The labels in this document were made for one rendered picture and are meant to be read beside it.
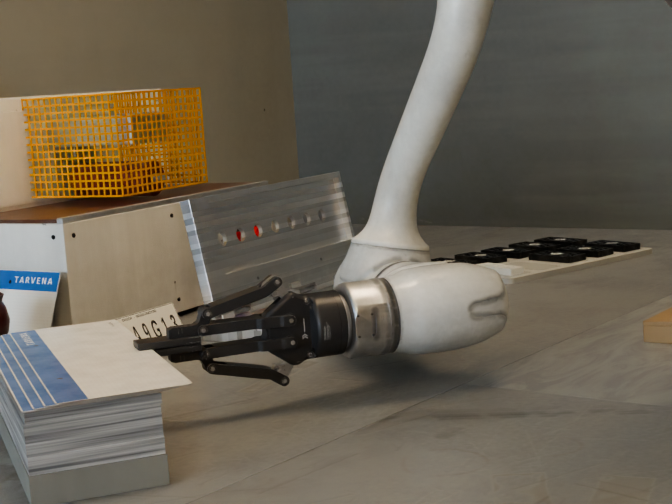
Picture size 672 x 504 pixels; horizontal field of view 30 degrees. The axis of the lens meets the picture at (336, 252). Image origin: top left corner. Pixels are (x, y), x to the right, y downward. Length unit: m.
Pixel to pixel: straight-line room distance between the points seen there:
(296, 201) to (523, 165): 2.26
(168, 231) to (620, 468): 1.08
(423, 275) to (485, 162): 2.93
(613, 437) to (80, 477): 0.52
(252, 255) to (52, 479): 0.86
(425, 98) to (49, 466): 0.64
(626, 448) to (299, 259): 0.94
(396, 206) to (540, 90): 2.69
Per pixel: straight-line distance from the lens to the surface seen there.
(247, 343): 1.41
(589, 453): 1.24
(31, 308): 1.90
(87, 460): 1.21
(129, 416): 1.20
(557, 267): 2.31
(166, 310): 1.86
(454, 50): 1.50
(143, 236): 2.02
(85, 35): 4.13
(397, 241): 1.59
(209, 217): 1.89
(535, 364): 1.61
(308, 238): 2.12
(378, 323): 1.43
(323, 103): 4.77
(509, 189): 4.34
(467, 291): 1.47
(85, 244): 1.92
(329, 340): 1.42
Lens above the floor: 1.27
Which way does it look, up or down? 8 degrees down
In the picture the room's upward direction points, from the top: 4 degrees counter-clockwise
